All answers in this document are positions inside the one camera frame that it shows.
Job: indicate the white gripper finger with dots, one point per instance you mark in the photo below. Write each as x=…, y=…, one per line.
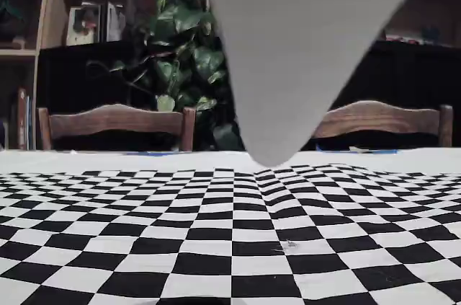
x=295, y=49

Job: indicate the white grey box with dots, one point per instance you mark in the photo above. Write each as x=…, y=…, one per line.
x=115, y=22

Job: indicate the white box with red picture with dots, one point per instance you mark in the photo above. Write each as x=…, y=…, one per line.
x=84, y=25

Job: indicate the brown wooden chair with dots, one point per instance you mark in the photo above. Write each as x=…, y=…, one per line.
x=378, y=117
x=115, y=121

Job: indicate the green leafy houseplant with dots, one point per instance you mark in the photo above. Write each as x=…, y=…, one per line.
x=176, y=20

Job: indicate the blue painter tape strip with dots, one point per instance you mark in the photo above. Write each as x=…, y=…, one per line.
x=162, y=153
x=385, y=151

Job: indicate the checkerboard printed white paper mat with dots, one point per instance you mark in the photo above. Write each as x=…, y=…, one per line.
x=144, y=247

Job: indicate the red brown upright book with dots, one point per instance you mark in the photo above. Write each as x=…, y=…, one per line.
x=22, y=121

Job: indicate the dark shelf ornament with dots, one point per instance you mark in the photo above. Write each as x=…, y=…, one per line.
x=12, y=22

